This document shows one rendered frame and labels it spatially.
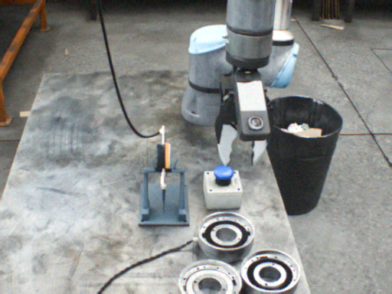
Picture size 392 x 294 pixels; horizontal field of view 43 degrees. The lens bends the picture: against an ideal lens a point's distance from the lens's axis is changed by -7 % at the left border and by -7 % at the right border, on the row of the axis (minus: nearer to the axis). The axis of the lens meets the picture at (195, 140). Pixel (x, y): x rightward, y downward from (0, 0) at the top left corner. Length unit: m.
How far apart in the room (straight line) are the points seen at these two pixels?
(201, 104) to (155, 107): 0.15
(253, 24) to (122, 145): 0.57
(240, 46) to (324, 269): 1.43
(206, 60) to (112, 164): 0.33
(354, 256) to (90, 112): 1.27
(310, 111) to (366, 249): 0.65
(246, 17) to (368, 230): 1.67
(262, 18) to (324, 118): 1.55
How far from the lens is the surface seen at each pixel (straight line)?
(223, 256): 0.96
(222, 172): 1.06
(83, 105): 1.45
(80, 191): 1.14
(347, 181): 2.59
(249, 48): 0.82
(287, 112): 2.34
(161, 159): 1.02
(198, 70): 1.30
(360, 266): 2.18
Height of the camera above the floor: 1.51
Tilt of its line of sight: 34 degrees down
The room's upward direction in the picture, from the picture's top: 2 degrees clockwise
